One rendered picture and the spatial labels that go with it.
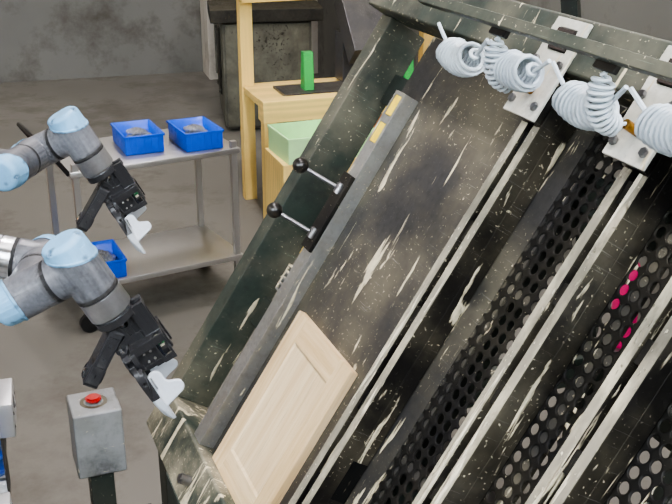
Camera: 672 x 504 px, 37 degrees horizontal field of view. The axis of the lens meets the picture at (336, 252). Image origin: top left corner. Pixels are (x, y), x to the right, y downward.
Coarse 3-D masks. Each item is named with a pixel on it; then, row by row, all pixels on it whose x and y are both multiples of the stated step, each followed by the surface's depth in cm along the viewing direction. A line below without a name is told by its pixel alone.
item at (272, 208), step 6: (270, 204) 233; (276, 204) 233; (270, 210) 232; (276, 210) 232; (282, 210) 234; (270, 216) 233; (276, 216) 233; (282, 216) 234; (288, 216) 234; (294, 222) 234; (306, 228) 234; (312, 228) 233; (312, 234) 233
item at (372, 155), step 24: (408, 96) 228; (384, 120) 230; (384, 144) 230; (360, 168) 230; (360, 192) 232; (336, 216) 232; (336, 240) 234; (312, 264) 234; (288, 288) 235; (288, 312) 236; (264, 336) 236; (240, 360) 240; (264, 360) 238; (240, 384) 238; (216, 408) 240; (216, 432) 240
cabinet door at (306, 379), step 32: (288, 352) 228; (320, 352) 217; (256, 384) 233; (288, 384) 223; (320, 384) 212; (256, 416) 228; (288, 416) 217; (320, 416) 207; (224, 448) 233; (256, 448) 223; (288, 448) 212; (224, 480) 228; (256, 480) 217; (288, 480) 208
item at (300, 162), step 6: (294, 162) 231; (300, 162) 231; (306, 162) 231; (294, 168) 231; (300, 168) 231; (306, 168) 231; (312, 174) 232; (318, 174) 232; (324, 180) 232; (336, 186) 232; (342, 186) 231; (336, 192) 232
